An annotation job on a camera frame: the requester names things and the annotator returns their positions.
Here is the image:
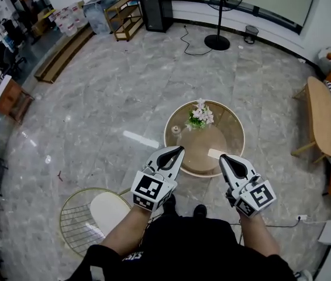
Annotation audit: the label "person's black right shoe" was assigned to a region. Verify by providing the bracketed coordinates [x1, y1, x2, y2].
[193, 204, 208, 218]

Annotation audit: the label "person's black shoe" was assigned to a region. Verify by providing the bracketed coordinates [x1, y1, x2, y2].
[161, 194, 181, 217]
[193, 204, 208, 218]

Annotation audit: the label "person's black left shoe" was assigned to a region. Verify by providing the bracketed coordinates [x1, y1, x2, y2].
[161, 194, 181, 217]

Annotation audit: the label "black wire waste bin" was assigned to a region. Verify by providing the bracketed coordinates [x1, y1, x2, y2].
[243, 25, 260, 44]

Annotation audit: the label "wooden shelf cart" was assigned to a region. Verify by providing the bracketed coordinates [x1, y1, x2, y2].
[104, 0, 145, 42]

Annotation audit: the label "pink flower bouquet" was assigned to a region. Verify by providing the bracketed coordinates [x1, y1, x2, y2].
[184, 98, 215, 132]

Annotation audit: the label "black floor cable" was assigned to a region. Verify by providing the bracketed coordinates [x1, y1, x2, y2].
[180, 25, 213, 56]

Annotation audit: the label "round glass coffee table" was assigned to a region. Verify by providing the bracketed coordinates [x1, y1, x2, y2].
[163, 99, 246, 178]

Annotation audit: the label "tall black cabinet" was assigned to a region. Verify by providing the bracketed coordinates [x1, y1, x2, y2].
[135, 0, 175, 34]

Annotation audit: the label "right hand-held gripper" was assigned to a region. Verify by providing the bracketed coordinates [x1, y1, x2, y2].
[219, 153, 278, 218]

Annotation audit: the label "oval wooden bench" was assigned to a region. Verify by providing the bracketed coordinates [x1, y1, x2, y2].
[291, 76, 331, 164]

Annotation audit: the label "person's right forearm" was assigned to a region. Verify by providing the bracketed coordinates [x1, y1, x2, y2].
[238, 212, 281, 258]

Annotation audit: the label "gold wire chair white cushion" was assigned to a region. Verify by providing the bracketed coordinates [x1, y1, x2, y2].
[59, 187, 133, 259]

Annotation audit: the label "orange cabinet white top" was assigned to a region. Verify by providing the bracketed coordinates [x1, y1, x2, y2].
[0, 74, 35, 126]

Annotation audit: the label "long wooden step platform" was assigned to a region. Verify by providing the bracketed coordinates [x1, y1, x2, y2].
[33, 25, 96, 84]

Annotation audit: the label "person's left forearm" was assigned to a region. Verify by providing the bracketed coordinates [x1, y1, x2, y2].
[99, 205, 156, 258]

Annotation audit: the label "person's black clothing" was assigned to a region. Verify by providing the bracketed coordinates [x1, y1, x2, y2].
[65, 214, 298, 281]

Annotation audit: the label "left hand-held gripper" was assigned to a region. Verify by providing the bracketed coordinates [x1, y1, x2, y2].
[130, 145, 186, 213]

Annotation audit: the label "grey translucent box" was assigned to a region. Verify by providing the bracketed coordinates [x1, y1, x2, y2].
[82, 0, 118, 36]

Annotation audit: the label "cluster of clear water jugs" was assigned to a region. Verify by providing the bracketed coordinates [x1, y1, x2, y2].
[50, 2, 88, 37]

